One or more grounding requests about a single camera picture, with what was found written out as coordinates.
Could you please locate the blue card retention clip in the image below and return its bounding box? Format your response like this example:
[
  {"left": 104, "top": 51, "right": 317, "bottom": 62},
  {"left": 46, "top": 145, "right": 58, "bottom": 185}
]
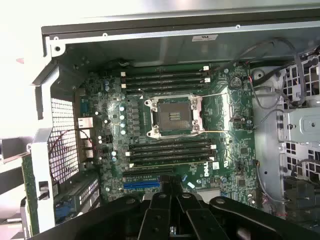
[{"left": 54, "top": 201, "right": 76, "bottom": 225}]

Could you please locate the silver chipset heatsink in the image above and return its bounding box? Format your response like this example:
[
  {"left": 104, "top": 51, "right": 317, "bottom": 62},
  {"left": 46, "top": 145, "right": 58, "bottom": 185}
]
[{"left": 198, "top": 187, "right": 222, "bottom": 201}]

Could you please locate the blue expansion slot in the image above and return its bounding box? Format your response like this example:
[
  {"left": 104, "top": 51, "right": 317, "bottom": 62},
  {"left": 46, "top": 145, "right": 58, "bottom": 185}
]
[{"left": 123, "top": 181, "right": 161, "bottom": 191}]

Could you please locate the short black expansion slot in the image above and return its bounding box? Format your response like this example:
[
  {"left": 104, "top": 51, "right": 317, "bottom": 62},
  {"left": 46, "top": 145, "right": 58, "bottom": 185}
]
[{"left": 121, "top": 167, "right": 174, "bottom": 177}]

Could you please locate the green motherboard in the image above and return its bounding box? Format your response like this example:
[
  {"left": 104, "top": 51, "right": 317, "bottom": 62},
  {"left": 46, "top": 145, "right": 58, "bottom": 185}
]
[{"left": 73, "top": 59, "right": 260, "bottom": 210}]

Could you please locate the black RAM slot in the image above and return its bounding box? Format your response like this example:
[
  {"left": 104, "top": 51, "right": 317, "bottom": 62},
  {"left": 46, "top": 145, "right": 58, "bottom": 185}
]
[
  {"left": 129, "top": 154, "right": 217, "bottom": 162},
  {"left": 120, "top": 83, "right": 205, "bottom": 91},
  {"left": 120, "top": 71, "right": 205, "bottom": 78},
  {"left": 124, "top": 148, "right": 216, "bottom": 157},
  {"left": 129, "top": 141, "right": 217, "bottom": 150},
  {"left": 131, "top": 64, "right": 211, "bottom": 72},
  {"left": 124, "top": 77, "right": 211, "bottom": 85}
]

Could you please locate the silver disk bay cage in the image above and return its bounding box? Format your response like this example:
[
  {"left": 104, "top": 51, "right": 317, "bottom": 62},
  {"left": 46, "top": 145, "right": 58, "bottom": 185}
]
[{"left": 281, "top": 53, "right": 320, "bottom": 181}]

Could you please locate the grey plastic parts rack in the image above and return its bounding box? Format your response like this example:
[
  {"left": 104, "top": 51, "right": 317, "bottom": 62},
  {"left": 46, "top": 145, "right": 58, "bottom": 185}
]
[{"left": 0, "top": 136, "right": 33, "bottom": 240}]

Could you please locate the silver socket cover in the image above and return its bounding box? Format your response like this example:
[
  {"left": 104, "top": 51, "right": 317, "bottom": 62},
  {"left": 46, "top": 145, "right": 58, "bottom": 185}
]
[{"left": 191, "top": 94, "right": 205, "bottom": 133}]

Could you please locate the CPU socket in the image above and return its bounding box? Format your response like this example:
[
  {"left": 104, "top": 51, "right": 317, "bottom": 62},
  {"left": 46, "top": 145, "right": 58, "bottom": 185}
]
[{"left": 144, "top": 92, "right": 206, "bottom": 140}]

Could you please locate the round coin battery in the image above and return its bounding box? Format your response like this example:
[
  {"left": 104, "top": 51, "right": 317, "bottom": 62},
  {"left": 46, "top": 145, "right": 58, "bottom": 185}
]
[{"left": 229, "top": 75, "right": 243, "bottom": 89}]

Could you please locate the open black PC case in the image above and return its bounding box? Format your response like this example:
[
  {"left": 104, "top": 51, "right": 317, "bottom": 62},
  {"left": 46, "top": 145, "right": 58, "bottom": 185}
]
[{"left": 29, "top": 9, "right": 320, "bottom": 240}]

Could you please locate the white label sticker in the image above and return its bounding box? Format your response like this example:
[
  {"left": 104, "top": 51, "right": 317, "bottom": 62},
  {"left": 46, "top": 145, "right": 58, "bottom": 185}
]
[{"left": 191, "top": 34, "right": 219, "bottom": 43}]

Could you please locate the black wire bundle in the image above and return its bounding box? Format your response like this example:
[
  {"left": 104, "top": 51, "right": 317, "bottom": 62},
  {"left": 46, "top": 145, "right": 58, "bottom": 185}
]
[{"left": 283, "top": 157, "right": 320, "bottom": 211}]

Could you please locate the grey wire bundle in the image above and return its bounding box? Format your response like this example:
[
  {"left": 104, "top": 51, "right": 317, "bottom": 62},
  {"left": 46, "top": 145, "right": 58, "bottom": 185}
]
[{"left": 234, "top": 36, "right": 310, "bottom": 111}]

